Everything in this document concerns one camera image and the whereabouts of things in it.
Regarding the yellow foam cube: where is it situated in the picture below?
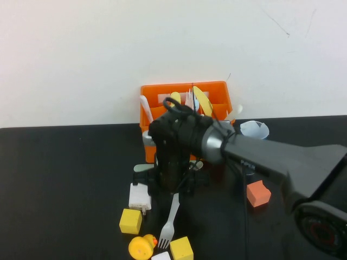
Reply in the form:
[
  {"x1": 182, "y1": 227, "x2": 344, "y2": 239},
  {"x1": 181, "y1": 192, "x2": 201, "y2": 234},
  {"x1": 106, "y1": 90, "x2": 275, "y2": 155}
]
[
  {"x1": 169, "y1": 236, "x2": 194, "y2": 260},
  {"x1": 119, "y1": 208, "x2": 143, "y2": 235}
]

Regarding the orange plastic cutlery crate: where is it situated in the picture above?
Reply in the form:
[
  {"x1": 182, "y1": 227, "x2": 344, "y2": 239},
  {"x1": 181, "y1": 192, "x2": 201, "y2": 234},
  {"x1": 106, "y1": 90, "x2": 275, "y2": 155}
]
[{"x1": 139, "y1": 80, "x2": 235, "y2": 164}]

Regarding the yellow plastic knife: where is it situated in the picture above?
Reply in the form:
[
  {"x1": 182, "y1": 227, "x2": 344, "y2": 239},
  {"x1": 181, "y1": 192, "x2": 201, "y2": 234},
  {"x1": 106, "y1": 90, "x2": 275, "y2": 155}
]
[{"x1": 191, "y1": 86, "x2": 215, "y2": 118}]

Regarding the white charger plug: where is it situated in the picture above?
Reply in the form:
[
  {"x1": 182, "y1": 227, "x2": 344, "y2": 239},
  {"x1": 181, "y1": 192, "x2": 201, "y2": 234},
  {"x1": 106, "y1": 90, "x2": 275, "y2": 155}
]
[{"x1": 128, "y1": 182, "x2": 152, "y2": 216}]

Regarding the yellow rubber duck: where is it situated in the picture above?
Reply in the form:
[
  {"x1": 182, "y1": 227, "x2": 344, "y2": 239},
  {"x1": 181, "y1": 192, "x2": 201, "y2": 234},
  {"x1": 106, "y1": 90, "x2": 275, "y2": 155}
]
[{"x1": 127, "y1": 233, "x2": 158, "y2": 260}]

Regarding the cream plastic knife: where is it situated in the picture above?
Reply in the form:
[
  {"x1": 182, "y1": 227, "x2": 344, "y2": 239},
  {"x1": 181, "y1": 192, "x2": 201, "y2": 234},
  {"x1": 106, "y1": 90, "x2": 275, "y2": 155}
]
[{"x1": 226, "y1": 104, "x2": 243, "y2": 122}]

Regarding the blue paper cone cup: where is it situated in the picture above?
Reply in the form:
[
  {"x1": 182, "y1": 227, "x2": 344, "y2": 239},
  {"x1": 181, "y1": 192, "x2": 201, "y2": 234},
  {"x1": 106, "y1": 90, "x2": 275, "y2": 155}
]
[{"x1": 239, "y1": 120, "x2": 270, "y2": 140}]

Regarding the orange foam cube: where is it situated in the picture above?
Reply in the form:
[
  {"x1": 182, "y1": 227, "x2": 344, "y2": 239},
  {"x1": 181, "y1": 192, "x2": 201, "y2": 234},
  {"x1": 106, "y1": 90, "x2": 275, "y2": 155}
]
[{"x1": 246, "y1": 180, "x2": 272, "y2": 209}]

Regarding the pale pink cutlery handle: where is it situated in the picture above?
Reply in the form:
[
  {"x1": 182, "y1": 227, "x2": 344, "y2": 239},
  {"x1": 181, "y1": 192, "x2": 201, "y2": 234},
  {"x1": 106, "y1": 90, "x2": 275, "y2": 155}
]
[{"x1": 139, "y1": 95, "x2": 155, "y2": 123}]

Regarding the mint green plastic spoon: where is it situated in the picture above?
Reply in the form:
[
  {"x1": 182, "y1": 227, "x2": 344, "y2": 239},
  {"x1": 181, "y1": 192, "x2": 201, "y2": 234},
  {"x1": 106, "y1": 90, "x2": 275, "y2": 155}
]
[{"x1": 133, "y1": 160, "x2": 204, "y2": 173}]

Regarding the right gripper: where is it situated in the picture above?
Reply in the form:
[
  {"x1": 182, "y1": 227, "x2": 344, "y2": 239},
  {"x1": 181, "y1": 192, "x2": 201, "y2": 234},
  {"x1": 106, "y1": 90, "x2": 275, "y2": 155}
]
[{"x1": 132, "y1": 107, "x2": 215, "y2": 192}]

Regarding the grey plastic fork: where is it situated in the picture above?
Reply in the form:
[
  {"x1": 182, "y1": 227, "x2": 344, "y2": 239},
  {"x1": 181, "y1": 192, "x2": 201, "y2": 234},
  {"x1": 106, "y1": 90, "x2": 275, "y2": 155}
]
[{"x1": 157, "y1": 191, "x2": 181, "y2": 249}]

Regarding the white foam cube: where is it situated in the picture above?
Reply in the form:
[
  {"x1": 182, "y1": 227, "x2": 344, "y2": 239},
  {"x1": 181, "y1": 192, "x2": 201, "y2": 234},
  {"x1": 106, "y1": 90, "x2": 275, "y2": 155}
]
[{"x1": 150, "y1": 251, "x2": 172, "y2": 260}]

